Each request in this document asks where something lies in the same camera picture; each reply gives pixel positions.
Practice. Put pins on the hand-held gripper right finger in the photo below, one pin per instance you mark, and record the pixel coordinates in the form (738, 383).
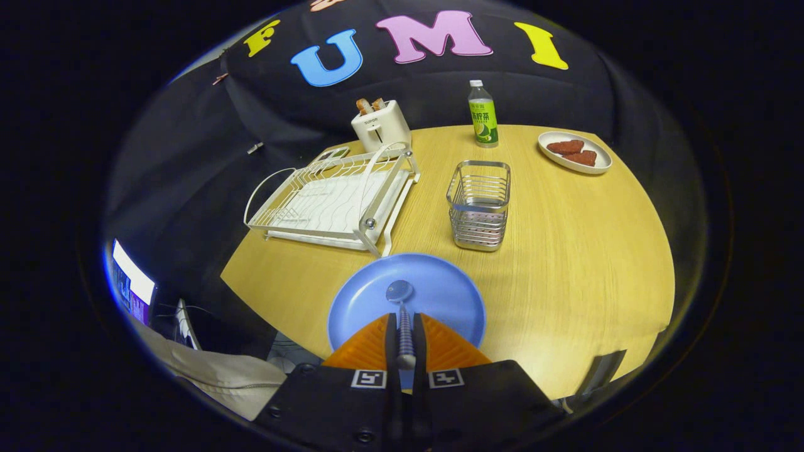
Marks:
(490, 408)

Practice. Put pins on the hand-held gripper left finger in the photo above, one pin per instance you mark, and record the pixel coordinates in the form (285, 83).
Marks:
(326, 408)

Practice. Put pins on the metal spoon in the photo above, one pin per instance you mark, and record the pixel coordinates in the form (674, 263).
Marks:
(405, 326)

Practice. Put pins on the blue plate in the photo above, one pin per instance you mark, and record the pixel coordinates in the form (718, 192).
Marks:
(433, 289)

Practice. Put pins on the white plate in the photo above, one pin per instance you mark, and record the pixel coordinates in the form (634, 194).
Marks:
(600, 164)

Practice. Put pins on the beige cloth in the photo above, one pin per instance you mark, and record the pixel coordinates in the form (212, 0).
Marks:
(220, 376)

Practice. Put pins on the computer monitor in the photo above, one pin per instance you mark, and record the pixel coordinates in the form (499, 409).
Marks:
(133, 279)

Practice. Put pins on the divided seasoning tray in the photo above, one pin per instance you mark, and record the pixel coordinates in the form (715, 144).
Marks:
(333, 154)

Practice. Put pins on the red meat slice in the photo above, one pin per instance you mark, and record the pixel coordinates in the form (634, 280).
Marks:
(565, 147)
(583, 158)

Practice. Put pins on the white cloth clip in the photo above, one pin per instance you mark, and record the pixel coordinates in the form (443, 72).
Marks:
(254, 148)

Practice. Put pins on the white toaster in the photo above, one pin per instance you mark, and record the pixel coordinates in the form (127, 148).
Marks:
(383, 129)

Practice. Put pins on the green tea bottle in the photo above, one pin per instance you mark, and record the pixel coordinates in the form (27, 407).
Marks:
(483, 119)

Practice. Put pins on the toasted bread slice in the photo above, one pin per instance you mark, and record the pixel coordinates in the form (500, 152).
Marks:
(379, 103)
(363, 106)

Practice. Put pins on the red cloth clip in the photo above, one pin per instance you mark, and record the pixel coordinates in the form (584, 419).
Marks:
(220, 78)

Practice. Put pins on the black table bracket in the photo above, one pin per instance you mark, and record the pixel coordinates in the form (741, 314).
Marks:
(600, 373)

